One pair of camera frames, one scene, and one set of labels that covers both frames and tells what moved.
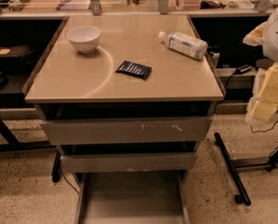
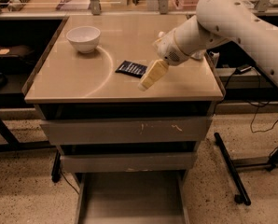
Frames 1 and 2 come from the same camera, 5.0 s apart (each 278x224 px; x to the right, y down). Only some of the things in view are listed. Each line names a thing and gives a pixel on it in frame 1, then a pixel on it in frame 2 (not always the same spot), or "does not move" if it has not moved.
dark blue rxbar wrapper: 135,69 does not move
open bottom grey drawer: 136,197 does not move
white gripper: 277,37 to 167,48
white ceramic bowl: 84,37 does not move
